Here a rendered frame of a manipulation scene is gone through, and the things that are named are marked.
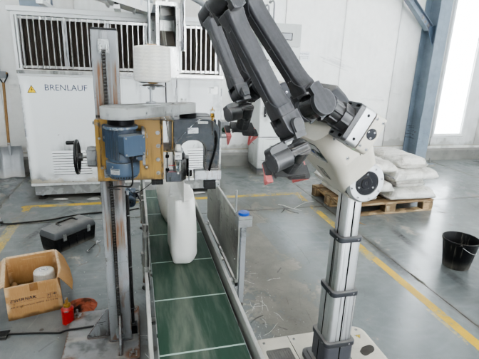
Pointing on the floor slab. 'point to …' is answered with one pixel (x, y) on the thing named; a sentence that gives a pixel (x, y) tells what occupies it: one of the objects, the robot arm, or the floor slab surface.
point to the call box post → (241, 263)
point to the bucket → (458, 250)
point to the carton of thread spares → (39, 295)
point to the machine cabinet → (62, 30)
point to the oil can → (67, 313)
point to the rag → (87, 304)
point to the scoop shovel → (14, 165)
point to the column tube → (113, 189)
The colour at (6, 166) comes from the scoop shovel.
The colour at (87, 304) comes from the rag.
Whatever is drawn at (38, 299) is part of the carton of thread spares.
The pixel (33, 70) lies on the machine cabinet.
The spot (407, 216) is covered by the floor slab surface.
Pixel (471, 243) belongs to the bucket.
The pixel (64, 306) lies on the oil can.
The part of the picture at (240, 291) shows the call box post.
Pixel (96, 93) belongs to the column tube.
